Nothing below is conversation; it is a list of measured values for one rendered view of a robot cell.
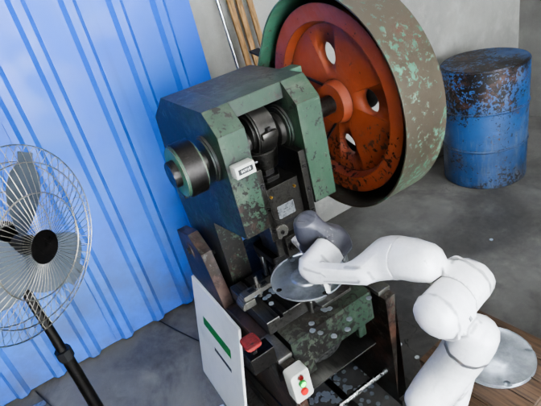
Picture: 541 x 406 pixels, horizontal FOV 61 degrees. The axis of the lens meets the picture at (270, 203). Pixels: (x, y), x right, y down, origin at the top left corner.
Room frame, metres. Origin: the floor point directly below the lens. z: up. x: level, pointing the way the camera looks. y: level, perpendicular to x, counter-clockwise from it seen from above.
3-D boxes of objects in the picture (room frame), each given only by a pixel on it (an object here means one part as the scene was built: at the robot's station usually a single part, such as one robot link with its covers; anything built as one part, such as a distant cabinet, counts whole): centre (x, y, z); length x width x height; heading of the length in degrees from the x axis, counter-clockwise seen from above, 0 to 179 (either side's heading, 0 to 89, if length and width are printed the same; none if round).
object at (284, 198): (1.48, -0.03, 1.04); 0.17 x 0.15 x 0.30; 26
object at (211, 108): (1.65, 0.05, 0.83); 0.79 x 0.43 x 1.34; 26
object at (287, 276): (1.40, -0.07, 0.78); 0.29 x 0.29 x 0.01
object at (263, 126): (1.52, -0.01, 1.27); 0.21 x 0.12 x 0.34; 26
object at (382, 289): (1.76, -0.19, 0.45); 0.92 x 0.12 x 0.90; 26
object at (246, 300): (1.45, 0.14, 0.76); 0.17 x 0.06 x 0.10; 116
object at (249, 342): (1.17, 0.18, 0.72); 0.07 x 0.06 x 0.08; 26
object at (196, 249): (1.53, 0.29, 0.45); 0.92 x 0.12 x 0.90; 26
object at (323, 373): (1.53, -0.01, 0.31); 0.43 x 0.42 x 0.01; 116
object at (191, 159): (1.43, 0.22, 1.31); 0.22 x 0.12 x 0.22; 26
